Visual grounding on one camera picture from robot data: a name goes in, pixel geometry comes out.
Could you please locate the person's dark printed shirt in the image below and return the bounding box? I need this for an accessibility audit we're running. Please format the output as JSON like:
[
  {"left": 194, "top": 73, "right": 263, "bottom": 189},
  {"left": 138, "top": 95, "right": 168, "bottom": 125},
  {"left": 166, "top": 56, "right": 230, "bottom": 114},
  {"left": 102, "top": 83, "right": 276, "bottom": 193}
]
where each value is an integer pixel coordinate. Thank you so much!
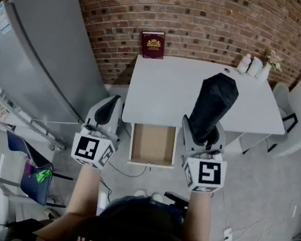
[{"left": 68, "top": 189, "right": 196, "bottom": 241}]

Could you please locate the white desk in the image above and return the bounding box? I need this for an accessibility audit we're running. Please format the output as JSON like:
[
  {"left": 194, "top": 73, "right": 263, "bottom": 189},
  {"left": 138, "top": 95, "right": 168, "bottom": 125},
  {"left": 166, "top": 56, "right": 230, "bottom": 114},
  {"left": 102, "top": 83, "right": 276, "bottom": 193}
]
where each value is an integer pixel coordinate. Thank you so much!
[{"left": 119, "top": 52, "right": 293, "bottom": 159}]

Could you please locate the pale flower bunch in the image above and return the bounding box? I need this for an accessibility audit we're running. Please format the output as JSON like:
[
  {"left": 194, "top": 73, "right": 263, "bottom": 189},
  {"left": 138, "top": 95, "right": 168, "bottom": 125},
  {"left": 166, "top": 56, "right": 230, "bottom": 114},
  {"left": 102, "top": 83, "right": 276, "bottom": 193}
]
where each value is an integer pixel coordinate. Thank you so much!
[{"left": 264, "top": 49, "right": 286, "bottom": 73}]

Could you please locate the green toy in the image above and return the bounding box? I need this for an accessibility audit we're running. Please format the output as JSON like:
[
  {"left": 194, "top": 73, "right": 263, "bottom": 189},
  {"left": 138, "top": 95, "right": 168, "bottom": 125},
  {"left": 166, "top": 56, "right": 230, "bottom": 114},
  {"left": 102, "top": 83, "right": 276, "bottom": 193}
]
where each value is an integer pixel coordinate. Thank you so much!
[{"left": 33, "top": 168, "right": 54, "bottom": 184}]

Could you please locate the grey chair with black legs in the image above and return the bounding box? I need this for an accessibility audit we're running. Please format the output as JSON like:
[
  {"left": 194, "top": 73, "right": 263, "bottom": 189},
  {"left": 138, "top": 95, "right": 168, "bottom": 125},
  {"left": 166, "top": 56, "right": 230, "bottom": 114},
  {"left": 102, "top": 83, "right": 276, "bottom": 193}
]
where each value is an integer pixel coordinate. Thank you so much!
[{"left": 264, "top": 81, "right": 301, "bottom": 156}]

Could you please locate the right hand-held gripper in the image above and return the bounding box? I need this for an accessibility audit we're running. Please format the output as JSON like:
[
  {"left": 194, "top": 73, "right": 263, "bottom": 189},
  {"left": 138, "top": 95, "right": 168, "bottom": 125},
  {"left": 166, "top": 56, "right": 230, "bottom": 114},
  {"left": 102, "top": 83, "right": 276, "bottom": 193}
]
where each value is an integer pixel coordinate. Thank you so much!
[{"left": 174, "top": 114, "right": 233, "bottom": 196}]

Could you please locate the white round jar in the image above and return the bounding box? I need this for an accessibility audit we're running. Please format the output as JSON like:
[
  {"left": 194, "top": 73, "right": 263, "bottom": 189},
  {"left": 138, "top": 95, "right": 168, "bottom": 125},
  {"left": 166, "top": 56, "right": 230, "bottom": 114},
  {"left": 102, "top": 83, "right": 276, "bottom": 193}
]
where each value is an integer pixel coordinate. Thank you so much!
[{"left": 246, "top": 55, "right": 265, "bottom": 78}]

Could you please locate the black belt device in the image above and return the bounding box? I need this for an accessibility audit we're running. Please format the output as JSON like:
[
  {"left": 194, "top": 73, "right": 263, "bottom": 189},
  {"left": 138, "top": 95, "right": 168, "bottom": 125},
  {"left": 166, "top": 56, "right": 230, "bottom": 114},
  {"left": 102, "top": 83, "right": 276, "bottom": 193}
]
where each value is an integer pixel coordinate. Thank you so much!
[{"left": 162, "top": 190, "right": 190, "bottom": 218}]

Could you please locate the grey looped cable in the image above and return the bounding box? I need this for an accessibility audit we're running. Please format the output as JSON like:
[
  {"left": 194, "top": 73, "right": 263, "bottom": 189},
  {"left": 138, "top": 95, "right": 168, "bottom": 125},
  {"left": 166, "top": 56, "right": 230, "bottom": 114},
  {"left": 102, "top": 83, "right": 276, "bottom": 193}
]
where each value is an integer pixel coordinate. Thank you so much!
[{"left": 107, "top": 162, "right": 148, "bottom": 179}]

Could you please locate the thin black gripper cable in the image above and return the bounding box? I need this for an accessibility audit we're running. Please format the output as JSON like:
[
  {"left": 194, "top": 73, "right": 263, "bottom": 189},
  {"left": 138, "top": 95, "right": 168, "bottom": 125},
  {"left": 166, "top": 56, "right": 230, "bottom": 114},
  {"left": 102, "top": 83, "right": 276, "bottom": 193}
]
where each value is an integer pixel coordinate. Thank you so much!
[{"left": 97, "top": 177, "right": 114, "bottom": 204}]

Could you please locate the blue chair with black legs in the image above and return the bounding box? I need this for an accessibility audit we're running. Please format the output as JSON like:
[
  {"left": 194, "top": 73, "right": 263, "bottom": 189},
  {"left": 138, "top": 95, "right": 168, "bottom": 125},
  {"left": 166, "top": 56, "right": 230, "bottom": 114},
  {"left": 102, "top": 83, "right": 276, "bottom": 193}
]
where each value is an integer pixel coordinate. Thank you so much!
[{"left": 0, "top": 130, "right": 79, "bottom": 210}]

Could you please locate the wooden drawer with white front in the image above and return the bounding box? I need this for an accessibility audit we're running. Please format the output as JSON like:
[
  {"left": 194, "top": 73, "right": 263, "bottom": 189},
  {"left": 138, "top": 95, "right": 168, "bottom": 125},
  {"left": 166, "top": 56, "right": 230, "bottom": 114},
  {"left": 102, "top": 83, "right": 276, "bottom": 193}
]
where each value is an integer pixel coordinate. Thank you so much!
[{"left": 127, "top": 122, "right": 179, "bottom": 170}]

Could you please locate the person's right forearm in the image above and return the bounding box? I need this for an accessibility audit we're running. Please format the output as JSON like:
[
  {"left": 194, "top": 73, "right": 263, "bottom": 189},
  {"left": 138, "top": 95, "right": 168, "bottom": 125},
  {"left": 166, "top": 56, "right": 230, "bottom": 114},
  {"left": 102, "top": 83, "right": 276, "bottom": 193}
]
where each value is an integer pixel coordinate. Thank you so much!
[{"left": 180, "top": 189, "right": 222, "bottom": 241}]

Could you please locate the white power strip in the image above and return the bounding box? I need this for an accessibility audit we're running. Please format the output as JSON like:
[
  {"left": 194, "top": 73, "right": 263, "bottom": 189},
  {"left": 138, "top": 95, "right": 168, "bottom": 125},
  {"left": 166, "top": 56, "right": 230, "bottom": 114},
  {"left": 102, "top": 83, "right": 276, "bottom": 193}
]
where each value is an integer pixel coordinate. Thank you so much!
[{"left": 222, "top": 227, "right": 236, "bottom": 241}]

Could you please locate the metal shelf rack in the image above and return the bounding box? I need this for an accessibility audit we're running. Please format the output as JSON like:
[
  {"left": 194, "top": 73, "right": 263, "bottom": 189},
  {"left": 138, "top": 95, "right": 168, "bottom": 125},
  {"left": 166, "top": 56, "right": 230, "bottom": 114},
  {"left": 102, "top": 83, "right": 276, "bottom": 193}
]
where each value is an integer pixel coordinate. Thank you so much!
[{"left": 0, "top": 74, "right": 74, "bottom": 152}]

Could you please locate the black umbrella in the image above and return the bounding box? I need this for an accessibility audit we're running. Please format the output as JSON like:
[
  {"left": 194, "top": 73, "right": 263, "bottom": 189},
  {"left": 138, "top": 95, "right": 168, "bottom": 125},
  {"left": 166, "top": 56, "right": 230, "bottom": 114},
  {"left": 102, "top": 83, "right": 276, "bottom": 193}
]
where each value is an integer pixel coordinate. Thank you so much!
[{"left": 187, "top": 70, "right": 241, "bottom": 149}]

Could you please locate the white and blue appliance label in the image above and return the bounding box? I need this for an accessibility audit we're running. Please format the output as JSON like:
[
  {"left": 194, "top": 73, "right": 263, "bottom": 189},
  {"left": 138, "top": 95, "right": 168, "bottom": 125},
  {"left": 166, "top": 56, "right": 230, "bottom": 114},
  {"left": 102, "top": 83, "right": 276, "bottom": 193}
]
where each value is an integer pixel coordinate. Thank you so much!
[{"left": 0, "top": 2, "right": 16, "bottom": 36}]

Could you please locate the dark red book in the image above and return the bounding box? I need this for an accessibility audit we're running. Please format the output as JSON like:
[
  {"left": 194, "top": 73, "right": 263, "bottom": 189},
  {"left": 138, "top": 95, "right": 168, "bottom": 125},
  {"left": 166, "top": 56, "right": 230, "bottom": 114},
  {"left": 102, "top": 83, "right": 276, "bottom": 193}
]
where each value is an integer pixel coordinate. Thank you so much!
[{"left": 139, "top": 30, "right": 167, "bottom": 61}]

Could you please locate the silver refrigerator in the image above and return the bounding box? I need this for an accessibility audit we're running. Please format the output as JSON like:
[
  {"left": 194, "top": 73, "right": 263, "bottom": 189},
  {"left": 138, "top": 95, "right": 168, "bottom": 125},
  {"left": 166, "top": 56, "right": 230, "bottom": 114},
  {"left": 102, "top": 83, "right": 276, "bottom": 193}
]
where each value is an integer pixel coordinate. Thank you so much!
[{"left": 0, "top": 0, "right": 120, "bottom": 147}]

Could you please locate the white vase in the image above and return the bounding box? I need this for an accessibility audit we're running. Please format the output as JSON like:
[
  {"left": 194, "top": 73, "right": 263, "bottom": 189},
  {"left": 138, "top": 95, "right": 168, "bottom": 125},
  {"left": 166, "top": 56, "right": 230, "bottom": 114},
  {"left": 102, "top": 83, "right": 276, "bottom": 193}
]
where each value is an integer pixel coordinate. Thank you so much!
[{"left": 256, "top": 61, "right": 273, "bottom": 82}]

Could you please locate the person's left forearm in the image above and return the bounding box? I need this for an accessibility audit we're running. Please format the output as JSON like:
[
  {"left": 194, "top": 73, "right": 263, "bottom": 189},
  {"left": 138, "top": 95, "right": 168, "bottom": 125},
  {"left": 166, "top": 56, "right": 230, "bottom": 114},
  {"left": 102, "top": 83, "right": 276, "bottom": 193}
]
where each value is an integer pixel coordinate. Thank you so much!
[{"left": 30, "top": 159, "right": 103, "bottom": 241}]

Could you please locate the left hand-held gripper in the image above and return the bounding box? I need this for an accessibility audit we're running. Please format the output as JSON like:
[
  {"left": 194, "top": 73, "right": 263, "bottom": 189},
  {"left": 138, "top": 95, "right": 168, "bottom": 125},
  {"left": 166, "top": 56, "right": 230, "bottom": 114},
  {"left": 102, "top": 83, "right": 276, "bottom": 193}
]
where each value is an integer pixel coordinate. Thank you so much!
[{"left": 70, "top": 90, "right": 125, "bottom": 172}]

